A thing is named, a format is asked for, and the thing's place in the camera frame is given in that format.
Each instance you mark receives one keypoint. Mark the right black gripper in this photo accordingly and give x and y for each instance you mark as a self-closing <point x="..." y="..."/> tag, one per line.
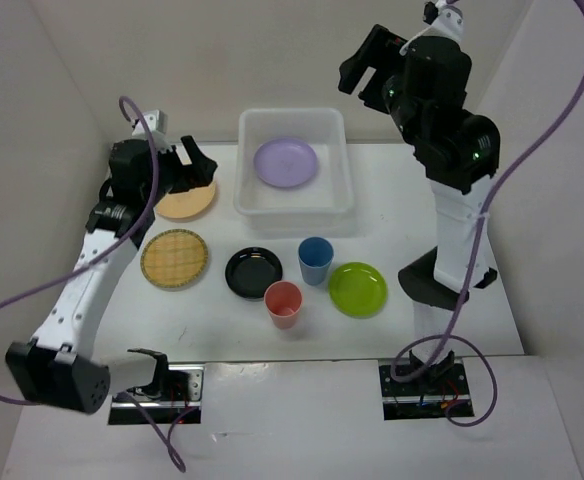
<point x="381" y="51"/>

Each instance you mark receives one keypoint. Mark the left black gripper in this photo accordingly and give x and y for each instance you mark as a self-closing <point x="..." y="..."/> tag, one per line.
<point x="200" y="165"/>

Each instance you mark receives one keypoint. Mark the orange plastic plate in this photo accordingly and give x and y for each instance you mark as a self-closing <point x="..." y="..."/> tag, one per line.
<point x="187" y="205"/>

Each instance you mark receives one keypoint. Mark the purple plastic plate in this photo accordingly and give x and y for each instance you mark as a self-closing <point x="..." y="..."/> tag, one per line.
<point x="285" y="162"/>

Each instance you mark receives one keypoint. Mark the yellow woven pattern plate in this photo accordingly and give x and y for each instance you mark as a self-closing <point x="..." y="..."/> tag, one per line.
<point x="174" y="259"/>

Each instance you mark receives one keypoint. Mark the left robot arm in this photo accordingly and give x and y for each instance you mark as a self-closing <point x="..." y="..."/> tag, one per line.
<point x="54" y="367"/>

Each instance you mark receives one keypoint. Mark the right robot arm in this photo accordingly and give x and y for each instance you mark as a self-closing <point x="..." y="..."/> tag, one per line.
<point x="460" y="160"/>

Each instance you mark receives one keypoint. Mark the white plastic bin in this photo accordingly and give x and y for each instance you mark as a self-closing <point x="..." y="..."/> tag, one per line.
<point x="324" y="202"/>

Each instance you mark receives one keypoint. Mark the black plate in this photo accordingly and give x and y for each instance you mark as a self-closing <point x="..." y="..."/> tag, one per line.
<point x="251" y="271"/>

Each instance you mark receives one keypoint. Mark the blue plastic cup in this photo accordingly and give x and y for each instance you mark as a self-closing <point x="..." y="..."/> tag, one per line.
<point x="315" y="256"/>

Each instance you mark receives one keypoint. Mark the pink plastic cup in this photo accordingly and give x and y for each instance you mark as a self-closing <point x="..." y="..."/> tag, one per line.
<point x="283" y="301"/>

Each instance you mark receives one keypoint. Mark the green plastic plate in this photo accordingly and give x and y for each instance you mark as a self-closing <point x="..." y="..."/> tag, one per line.
<point x="358" y="290"/>

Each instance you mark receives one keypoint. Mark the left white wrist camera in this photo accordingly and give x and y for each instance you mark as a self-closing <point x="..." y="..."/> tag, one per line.
<point x="157" y="122"/>

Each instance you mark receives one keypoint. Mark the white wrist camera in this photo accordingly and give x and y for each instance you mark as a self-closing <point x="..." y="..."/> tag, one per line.
<point x="157" y="122"/>
<point x="443" y="18"/>

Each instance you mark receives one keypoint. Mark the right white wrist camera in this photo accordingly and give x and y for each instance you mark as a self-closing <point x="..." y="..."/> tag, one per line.
<point x="443" y="18"/>

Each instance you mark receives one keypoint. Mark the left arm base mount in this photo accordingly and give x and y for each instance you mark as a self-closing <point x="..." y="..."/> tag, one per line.
<point x="180" y="401"/>

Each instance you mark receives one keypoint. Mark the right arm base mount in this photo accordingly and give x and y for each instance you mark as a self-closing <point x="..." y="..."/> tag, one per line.
<point x="425" y="399"/>

